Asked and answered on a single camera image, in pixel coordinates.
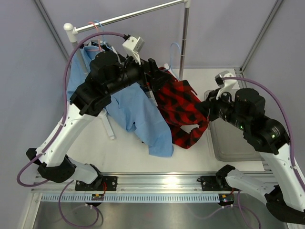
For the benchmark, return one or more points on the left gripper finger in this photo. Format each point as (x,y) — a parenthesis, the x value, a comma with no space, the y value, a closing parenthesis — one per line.
(154,71)
(158,78)

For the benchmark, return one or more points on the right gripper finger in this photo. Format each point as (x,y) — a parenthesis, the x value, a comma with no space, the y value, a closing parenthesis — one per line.
(204,108)
(212,94)

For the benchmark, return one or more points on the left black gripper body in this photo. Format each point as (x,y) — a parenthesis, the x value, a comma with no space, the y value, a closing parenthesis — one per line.
(132,73)

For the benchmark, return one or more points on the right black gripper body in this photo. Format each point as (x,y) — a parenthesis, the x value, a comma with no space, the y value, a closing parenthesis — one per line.
(222,108)

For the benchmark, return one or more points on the red black plaid shirt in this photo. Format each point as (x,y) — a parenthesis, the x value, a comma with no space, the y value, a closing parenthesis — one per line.
(176,101)

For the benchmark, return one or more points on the black white plaid shirt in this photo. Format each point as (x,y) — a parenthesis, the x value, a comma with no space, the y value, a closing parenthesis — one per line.
(149,91)

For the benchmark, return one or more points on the light blue shirt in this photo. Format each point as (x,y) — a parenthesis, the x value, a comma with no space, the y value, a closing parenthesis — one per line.
(130,107)

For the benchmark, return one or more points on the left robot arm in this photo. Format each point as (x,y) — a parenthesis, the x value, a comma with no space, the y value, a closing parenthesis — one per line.
(51,157)

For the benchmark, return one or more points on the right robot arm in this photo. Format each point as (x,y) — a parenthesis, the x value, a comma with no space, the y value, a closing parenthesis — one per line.
(286,200)

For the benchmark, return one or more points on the clear plastic bin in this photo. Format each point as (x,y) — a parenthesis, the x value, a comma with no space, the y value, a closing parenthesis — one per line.
(229,144)

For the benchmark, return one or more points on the white silver clothes rack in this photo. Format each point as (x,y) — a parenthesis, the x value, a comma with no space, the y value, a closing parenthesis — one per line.
(72,31)

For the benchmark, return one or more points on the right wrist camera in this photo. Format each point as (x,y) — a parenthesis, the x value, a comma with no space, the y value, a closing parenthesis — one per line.
(226,81)

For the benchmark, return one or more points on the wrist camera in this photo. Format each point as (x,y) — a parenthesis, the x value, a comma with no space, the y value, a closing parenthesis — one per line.
(133,46)
(226,81)

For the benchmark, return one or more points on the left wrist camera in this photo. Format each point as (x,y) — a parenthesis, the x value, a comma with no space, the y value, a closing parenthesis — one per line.
(133,46)

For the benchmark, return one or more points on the aluminium mounting rail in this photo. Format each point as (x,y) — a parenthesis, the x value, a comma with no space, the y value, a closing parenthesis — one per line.
(155,182)

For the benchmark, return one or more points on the light blue cable duct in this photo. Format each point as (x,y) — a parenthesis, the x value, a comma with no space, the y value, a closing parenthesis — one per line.
(132,198)

